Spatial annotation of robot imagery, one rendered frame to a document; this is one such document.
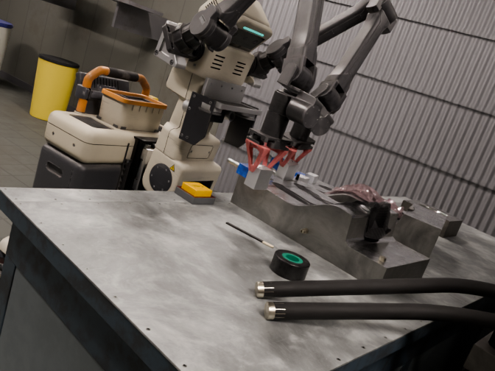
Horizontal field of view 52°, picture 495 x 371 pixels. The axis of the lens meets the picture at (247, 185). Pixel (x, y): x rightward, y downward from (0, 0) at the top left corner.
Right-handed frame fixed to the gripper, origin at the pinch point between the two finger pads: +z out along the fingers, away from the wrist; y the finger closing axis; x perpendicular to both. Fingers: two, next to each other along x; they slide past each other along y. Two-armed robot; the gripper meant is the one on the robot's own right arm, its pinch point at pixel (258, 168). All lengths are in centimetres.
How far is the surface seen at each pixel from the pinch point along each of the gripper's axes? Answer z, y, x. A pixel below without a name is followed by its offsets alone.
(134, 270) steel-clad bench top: 14.6, -43.5, -16.1
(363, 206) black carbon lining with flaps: -0.4, 16.4, -22.2
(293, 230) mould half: 12.4, 9.9, -10.1
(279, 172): 5.3, 26.7, 12.6
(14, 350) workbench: 43, -51, 2
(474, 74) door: -59, 253, 54
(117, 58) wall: 32, 209, 388
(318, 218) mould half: 6.2, 9.9, -15.5
